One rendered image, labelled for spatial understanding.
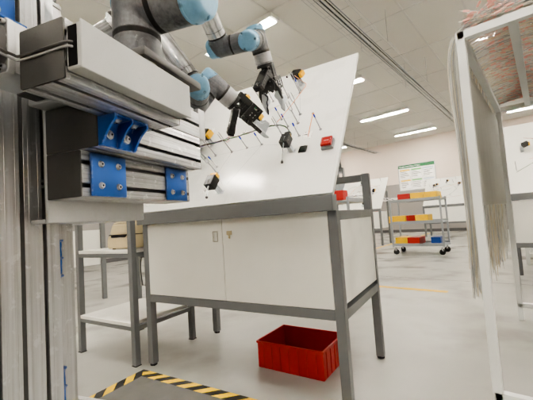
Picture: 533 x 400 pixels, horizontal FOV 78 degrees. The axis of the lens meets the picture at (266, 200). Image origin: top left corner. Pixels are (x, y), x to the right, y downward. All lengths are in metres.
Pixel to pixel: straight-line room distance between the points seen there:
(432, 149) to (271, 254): 11.49
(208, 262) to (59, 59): 1.31
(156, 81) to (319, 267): 0.99
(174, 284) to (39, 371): 1.13
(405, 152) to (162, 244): 11.63
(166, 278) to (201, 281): 0.25
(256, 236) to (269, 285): 0.23
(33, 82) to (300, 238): 1.09
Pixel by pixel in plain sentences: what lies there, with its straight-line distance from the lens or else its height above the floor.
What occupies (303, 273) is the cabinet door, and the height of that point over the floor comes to 0.55.
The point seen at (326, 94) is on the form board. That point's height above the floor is 1.43.
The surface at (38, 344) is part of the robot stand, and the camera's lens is 0.86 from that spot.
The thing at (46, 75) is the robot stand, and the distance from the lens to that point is 0.59.
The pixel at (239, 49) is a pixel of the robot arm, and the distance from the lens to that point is 1.42.
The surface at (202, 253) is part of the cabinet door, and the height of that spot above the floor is 0.63.
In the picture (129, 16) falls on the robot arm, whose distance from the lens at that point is 0.95.
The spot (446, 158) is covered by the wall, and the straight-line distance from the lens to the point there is 12.61.
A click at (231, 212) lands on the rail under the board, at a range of 1.55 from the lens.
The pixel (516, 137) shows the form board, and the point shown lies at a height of 1.49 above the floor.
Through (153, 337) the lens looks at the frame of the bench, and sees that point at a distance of 2.13.
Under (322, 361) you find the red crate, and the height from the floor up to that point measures 0.09.
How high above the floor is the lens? 0.78
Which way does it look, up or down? 3 degrees up
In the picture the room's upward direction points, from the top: 4 degrees counter-clockwise
